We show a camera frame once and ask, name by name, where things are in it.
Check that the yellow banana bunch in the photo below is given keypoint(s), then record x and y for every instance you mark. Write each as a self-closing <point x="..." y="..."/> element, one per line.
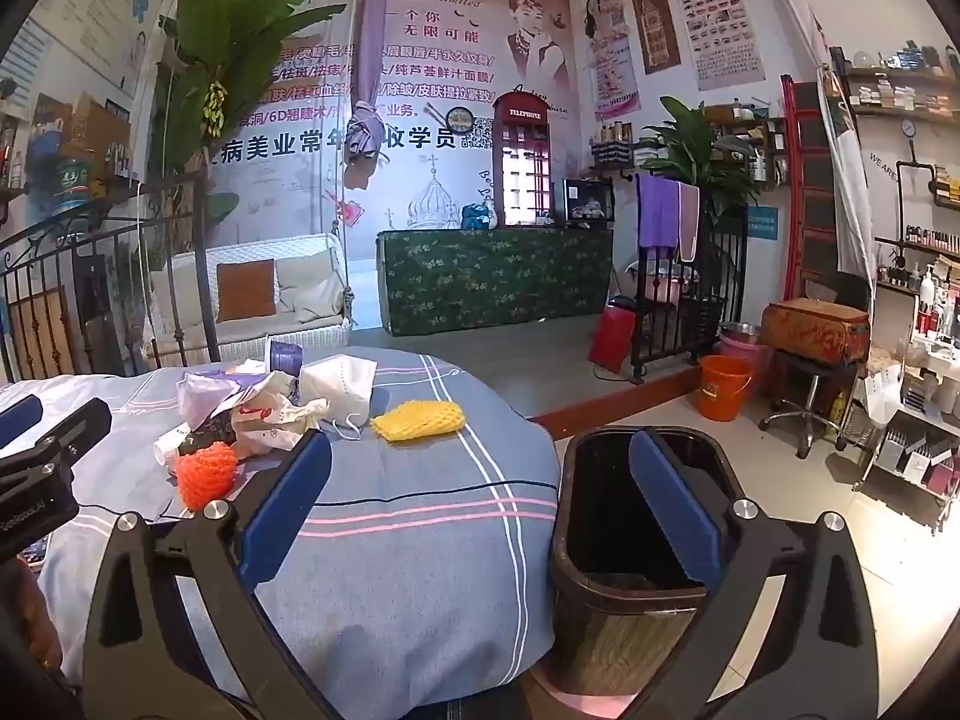
<point x="216" y="105"/>

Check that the black iron railing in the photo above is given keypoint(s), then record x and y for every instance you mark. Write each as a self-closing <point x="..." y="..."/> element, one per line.
<point x="201" y="277"/>

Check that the orange bucket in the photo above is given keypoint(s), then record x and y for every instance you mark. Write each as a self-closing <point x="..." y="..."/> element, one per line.
<point x="724" y="394"/>

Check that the beige cushion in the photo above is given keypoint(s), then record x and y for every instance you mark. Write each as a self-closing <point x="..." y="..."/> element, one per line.
<point x="307" y="285"/>

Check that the orange peel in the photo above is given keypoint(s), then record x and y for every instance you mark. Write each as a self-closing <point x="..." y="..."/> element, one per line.
<point x="204" y="474"/>

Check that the small shelf with bottles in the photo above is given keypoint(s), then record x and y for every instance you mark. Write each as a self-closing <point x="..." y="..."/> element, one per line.
<point x="611" y="142"/>

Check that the wall poster with tower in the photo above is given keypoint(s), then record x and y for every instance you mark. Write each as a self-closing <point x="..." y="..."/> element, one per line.
<point x="652" y="15"/>

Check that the white cosmetics cart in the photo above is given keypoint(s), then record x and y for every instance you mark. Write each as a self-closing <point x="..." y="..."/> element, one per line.
<point x="922" y="420"/>

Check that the red phone booth cabinet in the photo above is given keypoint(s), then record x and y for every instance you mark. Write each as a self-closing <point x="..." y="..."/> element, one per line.
<point x="521" y="101"/>

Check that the black metal rack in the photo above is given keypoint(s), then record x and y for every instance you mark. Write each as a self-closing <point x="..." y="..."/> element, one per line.
<point x="639" y="330"/>

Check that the large wall poster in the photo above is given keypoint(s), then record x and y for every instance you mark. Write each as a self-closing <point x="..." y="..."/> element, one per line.
<point x="435" y="37"/>

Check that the pink basin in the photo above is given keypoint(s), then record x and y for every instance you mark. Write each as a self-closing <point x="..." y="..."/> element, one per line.
<point x="750" y="356"/>

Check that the purple towel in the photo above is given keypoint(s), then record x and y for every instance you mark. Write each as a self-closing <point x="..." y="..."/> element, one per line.
<point x="658" y="210"/>

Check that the cardboard box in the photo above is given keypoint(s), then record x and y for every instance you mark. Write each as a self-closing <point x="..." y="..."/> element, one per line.
<point x="94" y="124"/>

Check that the wall poster with woman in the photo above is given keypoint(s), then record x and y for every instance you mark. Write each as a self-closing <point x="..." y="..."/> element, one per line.
<point x="611" y="52"/>

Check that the green patterned counter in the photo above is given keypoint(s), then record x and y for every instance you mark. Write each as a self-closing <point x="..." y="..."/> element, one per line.
<point x="495" y="281"/>

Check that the white wall chart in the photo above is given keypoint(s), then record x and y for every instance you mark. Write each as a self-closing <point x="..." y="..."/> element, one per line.
<point x="97" y="7"/>

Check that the white roll banner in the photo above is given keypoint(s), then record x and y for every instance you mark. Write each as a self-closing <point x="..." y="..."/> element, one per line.
<point x="851" y="187"/>

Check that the orange cushion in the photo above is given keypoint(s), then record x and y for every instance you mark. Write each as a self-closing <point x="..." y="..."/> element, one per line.
<point x="247" y="291"/>

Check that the blue bag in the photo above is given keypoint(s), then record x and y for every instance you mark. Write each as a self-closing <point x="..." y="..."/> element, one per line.
<point x="475" y="217"/>

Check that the white face mask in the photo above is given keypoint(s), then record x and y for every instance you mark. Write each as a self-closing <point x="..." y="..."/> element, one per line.
<point x="341" y="390"/>

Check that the brown patterned case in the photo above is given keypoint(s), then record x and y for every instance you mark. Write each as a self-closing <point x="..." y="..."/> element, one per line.
<point x="814" y="334"/>

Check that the metal basin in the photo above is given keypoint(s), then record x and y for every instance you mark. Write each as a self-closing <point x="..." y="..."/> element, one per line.
<point x="739" y="330"/>

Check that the yellow foam fruit net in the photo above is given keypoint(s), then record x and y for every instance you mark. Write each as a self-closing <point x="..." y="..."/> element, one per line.
<point x="420" y="420"/>

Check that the white wicker swing sofa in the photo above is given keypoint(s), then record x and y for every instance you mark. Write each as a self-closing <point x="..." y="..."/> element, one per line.
<point x="300" y="334"/>

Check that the wooden pipe wall shelf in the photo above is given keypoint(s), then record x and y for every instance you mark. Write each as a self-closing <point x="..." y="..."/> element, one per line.
<point x="900" y="79"/>

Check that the red ladder shelf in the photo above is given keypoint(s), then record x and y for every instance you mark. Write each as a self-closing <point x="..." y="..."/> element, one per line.
<point x="789" y="165"/>

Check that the rolling stool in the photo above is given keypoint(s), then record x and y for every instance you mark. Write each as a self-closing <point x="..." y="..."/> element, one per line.
<point x="802" y="420"/>

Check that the small white tube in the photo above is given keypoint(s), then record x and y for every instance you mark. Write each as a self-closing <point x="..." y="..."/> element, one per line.
<point x="166" y="448"/>

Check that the white bag red print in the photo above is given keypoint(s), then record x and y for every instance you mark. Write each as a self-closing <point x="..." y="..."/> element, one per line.
<point x="266" y="416"/>

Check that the wall poster with eyebrow chart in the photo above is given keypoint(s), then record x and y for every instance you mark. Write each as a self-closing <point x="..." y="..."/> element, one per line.
<point x="716" y="22"/>

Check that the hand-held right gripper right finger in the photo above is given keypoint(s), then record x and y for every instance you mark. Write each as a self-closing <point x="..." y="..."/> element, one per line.
<point x="671" y="502"/>

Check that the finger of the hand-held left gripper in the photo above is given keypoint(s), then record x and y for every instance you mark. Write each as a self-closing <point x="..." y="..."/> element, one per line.
<point x="75" y="431"/>
<point x="19" y="420"/>

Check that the green potted plant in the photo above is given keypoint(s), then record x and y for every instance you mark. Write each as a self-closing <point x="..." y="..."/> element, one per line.
<point x="697" y="157"/>

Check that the white crumpled tissue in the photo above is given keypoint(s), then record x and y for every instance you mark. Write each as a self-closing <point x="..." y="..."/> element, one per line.
<point x="199" y="397"/>

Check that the pink towel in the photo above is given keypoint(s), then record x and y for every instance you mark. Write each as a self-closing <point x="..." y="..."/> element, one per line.
<point x="688" y="221"/>

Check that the purple paper cup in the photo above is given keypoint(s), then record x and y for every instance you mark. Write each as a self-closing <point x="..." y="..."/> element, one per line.
<point x="283" y="356"/>

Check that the blue wall sign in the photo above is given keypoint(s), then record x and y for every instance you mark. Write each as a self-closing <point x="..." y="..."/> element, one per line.
<point x="763" y="225"/>

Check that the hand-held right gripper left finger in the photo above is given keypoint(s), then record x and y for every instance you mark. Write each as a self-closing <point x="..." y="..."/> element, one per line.
<point x="289" y="499"/>

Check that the dark brown trash bin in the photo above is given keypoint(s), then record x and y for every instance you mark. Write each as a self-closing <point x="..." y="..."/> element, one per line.
<point x="600" y="645"/>

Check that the white cushion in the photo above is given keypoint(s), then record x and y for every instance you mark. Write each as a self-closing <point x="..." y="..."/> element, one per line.
<point x="191" y="292"/>

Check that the black framed picture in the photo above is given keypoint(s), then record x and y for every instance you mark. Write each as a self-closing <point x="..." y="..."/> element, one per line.
<point x="589" y="202"/>

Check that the tall banana plant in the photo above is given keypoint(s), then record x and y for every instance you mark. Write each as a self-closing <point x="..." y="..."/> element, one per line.
<point x="240" y="22"/>

